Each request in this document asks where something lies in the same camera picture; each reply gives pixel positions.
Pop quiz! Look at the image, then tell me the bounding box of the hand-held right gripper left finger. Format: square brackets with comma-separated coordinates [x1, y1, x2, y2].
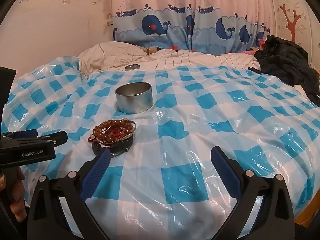
[27, 149, 112, 240]

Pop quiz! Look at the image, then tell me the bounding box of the red string bracelet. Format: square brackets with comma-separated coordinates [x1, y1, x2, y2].
[109, 127, 126, 137]

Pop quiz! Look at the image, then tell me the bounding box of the white pillow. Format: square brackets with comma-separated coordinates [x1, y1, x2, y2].
[78, 41, 148, 77]

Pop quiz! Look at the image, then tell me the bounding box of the brown bead bracelet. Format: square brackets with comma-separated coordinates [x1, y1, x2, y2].
[92, 119, 134, 142]

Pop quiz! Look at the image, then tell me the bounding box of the pink cloth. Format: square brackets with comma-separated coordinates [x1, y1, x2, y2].
[244, 38, 266, 55]

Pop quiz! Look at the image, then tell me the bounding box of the white striped quilt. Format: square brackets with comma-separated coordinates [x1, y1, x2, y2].
[105, 48, 261, 72]

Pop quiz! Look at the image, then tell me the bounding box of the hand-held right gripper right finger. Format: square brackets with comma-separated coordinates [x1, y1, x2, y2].
[211, 146, 296, 240]

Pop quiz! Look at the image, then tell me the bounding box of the black jacket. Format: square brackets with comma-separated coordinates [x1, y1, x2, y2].
[249, 35, 320, 103]

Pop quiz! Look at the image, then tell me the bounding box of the blue white checked plastic sheet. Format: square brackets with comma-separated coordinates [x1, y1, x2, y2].
[0, 63, 317, 240]

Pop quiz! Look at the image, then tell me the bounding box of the silver bangle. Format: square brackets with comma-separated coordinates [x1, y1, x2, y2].
[100, 121, 137, 146]

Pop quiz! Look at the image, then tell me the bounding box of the whale print curtain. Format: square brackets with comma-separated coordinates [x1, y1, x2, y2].
[111, 0, 272, 54]

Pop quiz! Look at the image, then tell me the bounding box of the round metal tin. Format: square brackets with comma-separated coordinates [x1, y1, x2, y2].
[115, 82, 153, 114]

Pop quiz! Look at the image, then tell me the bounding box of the tree wall sticker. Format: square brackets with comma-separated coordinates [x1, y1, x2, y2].
[276, 0, 308, 43]

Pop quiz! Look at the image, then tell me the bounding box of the wooden bed frame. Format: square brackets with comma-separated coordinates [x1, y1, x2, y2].
[294, 211, 320, 228]

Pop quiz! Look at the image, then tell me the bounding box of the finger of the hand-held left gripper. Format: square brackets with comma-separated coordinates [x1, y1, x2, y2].
[2, 130, 68, 147]
[1, 129, 38, 141]

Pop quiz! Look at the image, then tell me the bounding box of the person's left hand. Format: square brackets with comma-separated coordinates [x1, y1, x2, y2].
[0, 166, 27, 222]

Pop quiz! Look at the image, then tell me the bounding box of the black bead bracelet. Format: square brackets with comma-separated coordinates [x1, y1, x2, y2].
[91, 137, 133, 159]

